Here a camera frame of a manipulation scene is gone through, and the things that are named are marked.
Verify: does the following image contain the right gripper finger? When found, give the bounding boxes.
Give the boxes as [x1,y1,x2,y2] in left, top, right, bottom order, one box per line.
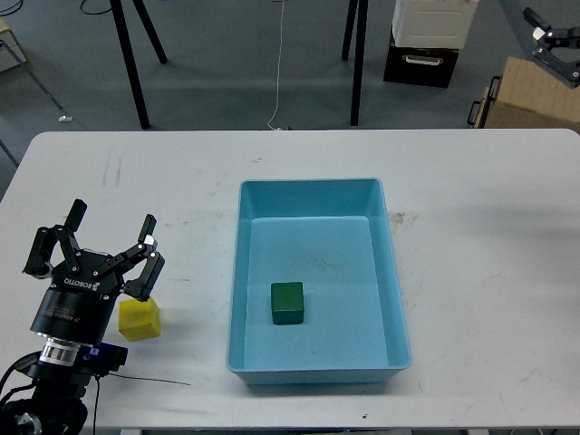
[523,7,579,87]

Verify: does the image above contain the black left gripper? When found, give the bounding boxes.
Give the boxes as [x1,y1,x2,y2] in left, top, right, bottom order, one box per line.
[23,198,165,346]

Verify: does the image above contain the yellow block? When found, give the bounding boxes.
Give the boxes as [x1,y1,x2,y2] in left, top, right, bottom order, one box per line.
[118,298,161,342]

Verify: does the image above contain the green block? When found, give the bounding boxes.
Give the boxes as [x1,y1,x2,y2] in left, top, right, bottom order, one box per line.
[270,282,305,325]

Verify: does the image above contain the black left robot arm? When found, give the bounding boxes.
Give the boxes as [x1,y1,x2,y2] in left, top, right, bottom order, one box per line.
[1,199,165,434]

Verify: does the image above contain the cardboard box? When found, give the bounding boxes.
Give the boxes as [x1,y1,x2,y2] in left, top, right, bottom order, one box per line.
[479,57,579,132]

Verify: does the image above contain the black storage box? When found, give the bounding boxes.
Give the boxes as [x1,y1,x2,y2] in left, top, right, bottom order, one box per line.
[383,39,459,89]

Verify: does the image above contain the white plastic crate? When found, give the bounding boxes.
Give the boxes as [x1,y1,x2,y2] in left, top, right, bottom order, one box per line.
[391,1,479,50]

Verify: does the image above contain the black tripod right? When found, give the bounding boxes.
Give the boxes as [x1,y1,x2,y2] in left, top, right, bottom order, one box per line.
[341,0,369,127]

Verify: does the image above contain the black tripod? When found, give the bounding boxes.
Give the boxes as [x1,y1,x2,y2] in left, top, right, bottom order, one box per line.
[341,0,369,127]
[108,0,169,131]

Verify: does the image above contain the wooden furniture at left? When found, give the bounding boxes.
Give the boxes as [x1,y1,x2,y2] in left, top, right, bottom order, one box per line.
[0,20,28,73]

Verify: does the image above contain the blue plastic bin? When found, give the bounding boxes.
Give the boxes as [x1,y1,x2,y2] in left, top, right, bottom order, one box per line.
[227,179,411,384]

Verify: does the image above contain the black tripod left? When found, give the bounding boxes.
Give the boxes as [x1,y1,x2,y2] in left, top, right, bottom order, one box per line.
[108,0,169,131]

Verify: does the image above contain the black metal rack handles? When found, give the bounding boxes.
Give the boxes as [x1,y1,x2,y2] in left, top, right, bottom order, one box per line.
[467,75,501,129]

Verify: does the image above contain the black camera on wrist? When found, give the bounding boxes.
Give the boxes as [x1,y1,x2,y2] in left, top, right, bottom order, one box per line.
[81,343,128,376]

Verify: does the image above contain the thin black wire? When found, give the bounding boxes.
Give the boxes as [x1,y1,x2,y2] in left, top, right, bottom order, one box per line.
[108,372,192,387]

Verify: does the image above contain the white cable on floor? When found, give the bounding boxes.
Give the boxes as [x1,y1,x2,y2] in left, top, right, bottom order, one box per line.
[266,0,291,132]

